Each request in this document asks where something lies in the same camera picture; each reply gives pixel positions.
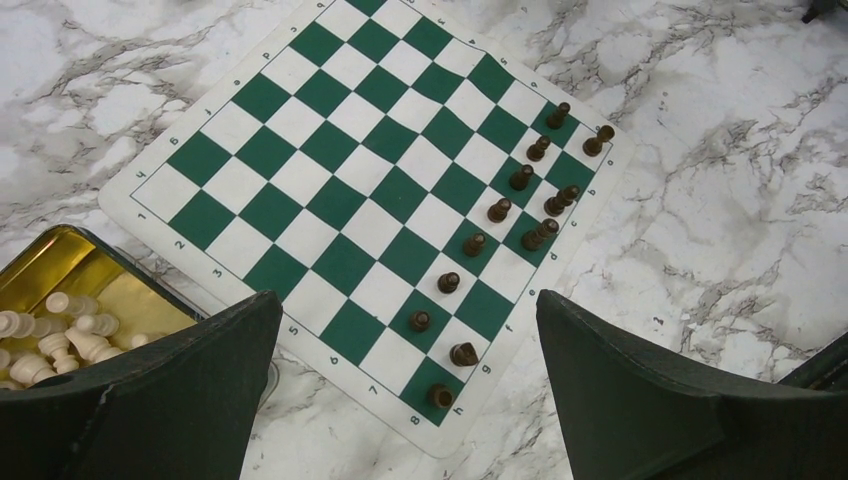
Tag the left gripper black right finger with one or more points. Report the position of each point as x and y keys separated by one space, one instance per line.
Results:
x=630 y=409

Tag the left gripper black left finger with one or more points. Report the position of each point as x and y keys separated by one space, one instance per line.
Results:
x=181 y=407

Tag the dark knight piece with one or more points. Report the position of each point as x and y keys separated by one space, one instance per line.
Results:
x=463 y=355

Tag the dark rook corner placed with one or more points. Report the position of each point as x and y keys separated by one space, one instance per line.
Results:
x=440 y=396

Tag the dark queen piece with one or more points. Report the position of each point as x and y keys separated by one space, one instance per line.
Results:
x=541 y=235

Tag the dark pawn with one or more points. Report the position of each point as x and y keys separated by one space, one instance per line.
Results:
x=537 y=150

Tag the white chess pieces pile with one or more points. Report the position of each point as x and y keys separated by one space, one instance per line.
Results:
x=75 y=332

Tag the gold tin with white pieces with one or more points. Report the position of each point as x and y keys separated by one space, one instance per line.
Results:
x=76 y=262

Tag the green white chess board mat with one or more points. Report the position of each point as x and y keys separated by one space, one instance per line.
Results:
x=342 y=164

